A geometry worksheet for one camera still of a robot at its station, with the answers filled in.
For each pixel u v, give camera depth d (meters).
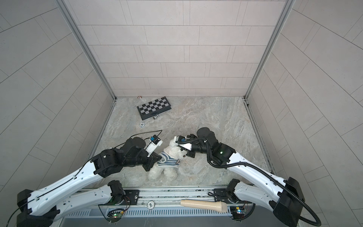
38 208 0.38
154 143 0.59
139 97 1.19
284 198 0.39
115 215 0.65
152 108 1.05
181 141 0.56
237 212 0.68
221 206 0.65
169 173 0.75
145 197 0.72
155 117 1.02
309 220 0.40
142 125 0.99
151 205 0.69
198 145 0.59
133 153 0.51
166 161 0.67
